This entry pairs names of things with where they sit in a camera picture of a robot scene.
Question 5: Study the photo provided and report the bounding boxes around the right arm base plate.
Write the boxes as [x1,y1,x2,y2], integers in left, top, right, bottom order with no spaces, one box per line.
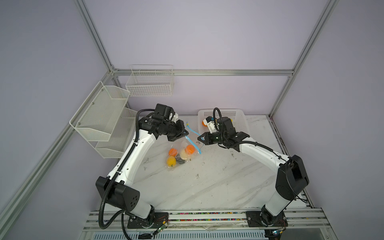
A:
[246,211,288,228]

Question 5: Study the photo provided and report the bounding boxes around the orange tangerine front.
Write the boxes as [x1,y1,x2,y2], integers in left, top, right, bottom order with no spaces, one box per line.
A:
[168,148,178,157]

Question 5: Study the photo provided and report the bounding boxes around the white garlic bulb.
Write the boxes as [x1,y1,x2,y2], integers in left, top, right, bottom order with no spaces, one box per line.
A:
[179,149,189,161]

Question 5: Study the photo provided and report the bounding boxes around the upper white mesh shelf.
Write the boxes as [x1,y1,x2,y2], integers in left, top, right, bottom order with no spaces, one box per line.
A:
[69,82,130,142]

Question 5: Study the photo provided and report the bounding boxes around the round yellow fruit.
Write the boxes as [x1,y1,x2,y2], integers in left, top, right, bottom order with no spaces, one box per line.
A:
[167,156,177,168]

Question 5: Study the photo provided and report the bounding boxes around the white plastic perforated basket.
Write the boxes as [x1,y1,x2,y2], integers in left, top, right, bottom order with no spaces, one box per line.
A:
[198,109,250,134]

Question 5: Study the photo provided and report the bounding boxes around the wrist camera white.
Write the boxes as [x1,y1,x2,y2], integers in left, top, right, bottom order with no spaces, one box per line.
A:
[205,117,218,134]
[172,113,179,123]

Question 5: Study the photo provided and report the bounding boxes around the black avocado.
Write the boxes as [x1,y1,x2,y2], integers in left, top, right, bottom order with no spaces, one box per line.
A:
[176,157,187,165]

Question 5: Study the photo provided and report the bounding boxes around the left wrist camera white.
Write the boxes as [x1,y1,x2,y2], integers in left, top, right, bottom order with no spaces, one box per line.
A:
[172,113,179,123]

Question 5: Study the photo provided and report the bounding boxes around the clear zip top bag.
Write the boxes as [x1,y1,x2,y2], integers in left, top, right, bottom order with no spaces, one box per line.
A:
[166,122,204,170]

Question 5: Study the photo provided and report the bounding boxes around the white mesh shelf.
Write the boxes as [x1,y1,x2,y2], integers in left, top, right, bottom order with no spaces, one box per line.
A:
[95,108,137,159]
[69,82,130,142]

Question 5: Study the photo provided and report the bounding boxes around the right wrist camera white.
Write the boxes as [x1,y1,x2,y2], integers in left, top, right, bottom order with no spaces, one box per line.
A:
[205,117,218,134]

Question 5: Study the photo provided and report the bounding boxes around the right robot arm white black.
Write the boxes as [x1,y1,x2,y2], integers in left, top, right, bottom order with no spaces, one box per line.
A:
[198,117,310,227]

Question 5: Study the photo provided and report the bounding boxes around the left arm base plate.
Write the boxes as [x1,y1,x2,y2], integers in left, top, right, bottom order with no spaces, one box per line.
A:
[126,212,169,229]

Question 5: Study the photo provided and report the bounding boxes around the white wire wall basket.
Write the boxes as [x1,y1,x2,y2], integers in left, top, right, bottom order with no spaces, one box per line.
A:
[126,65,174,97]

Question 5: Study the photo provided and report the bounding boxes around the aluminium front rail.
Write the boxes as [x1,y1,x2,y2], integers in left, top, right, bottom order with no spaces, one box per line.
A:
[82,207,332,232]

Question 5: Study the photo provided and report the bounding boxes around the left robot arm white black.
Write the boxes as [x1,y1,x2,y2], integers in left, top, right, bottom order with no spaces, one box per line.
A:
[96,104,189,229]

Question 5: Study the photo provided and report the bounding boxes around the lower white mesh shelf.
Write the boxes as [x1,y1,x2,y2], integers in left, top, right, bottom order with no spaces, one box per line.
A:
[95,108,137,159]

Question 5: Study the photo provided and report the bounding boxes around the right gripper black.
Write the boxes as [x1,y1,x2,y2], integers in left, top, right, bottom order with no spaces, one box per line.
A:
[195,131,226,146]

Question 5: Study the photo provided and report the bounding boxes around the black corrugated cable left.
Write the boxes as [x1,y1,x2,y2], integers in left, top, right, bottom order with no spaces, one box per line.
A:
[98,108,155,240]

